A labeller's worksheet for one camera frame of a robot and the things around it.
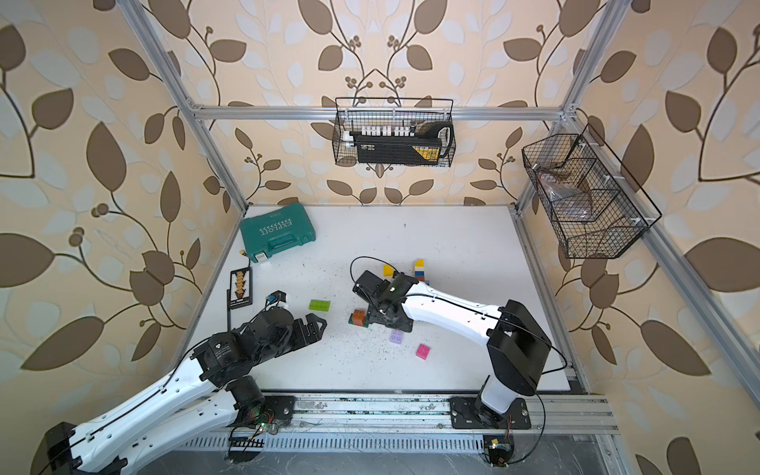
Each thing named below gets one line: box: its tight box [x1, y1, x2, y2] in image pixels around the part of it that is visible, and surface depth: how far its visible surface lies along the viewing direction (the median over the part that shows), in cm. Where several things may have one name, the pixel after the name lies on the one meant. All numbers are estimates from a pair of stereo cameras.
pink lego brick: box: [415, 343, 431, 361], surface depth 85 cm
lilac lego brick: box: [389, 330, 403, 345], surface depth 88 cm
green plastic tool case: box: [239, 202, 316, 264], surface depth 110 cm
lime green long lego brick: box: [308, 298, 331, 312], surface depth 95 cm
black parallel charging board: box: [229, 267, 253, 310], surface depth 98 cm
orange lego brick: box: [352, 308, 367, 327], surface depth 89 cm
